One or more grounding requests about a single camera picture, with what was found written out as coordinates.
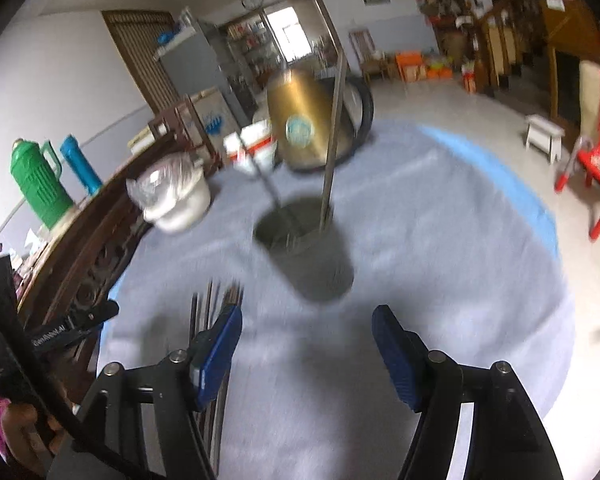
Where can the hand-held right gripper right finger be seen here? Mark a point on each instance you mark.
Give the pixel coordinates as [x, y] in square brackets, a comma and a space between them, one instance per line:
[395, 360]

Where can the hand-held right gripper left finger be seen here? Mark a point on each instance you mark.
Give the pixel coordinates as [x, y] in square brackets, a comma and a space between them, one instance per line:
[219, 355]

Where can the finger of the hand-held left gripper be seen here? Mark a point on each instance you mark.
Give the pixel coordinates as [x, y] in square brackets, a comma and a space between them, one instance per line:
[87, 316]

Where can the grey utensil holder cup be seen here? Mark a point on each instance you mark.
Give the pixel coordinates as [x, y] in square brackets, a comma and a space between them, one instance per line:
[315, 270]

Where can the metal spoon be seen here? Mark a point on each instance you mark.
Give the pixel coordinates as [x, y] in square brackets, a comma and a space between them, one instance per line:
[267, 182]

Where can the person's left hand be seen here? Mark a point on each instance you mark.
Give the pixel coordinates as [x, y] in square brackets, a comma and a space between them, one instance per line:
[22, 422]

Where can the carved wooden bench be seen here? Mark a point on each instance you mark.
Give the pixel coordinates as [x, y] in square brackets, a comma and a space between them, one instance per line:
[80, 260]

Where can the grey tablecloth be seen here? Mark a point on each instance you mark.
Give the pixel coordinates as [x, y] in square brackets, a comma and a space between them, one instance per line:
[430, 240]

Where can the white basin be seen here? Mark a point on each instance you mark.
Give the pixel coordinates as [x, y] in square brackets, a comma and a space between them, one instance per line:
[180, 215]

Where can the green thermos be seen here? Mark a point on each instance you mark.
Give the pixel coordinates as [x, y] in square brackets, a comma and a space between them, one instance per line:
[37, 185]

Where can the blue thermos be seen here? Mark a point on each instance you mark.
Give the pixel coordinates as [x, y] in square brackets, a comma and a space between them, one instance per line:
[82, 167]

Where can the clear plastic bag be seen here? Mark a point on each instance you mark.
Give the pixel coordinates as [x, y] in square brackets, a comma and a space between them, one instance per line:
[160, 180]

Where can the red band white bowl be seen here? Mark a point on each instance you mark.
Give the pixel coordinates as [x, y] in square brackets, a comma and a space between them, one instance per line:
[245, 145]

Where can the blue cloth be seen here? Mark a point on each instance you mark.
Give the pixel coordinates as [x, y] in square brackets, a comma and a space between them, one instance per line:
[500, 165]

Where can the gold electric kettle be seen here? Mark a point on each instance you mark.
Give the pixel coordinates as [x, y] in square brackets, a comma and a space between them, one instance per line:
[300, 105]

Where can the brown wooden door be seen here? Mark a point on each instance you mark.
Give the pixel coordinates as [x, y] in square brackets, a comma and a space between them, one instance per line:
[135, 50]

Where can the white stool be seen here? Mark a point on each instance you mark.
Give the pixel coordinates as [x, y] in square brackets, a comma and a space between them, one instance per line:
[545, 135]

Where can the grey refrigerator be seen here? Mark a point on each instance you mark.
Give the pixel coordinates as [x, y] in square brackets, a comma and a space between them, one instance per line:
[190, 65]

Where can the orange crate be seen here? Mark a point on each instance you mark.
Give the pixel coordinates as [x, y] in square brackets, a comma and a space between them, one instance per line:
[411, 67]

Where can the shelf cabinet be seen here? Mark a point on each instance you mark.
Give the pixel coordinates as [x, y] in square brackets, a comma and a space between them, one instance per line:
[250, 45]

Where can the wooden staircase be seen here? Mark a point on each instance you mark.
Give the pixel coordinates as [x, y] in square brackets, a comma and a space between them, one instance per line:
[500, 35]

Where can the round wall clock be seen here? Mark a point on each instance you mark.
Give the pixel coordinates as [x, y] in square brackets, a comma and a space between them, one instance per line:
[252, 0]

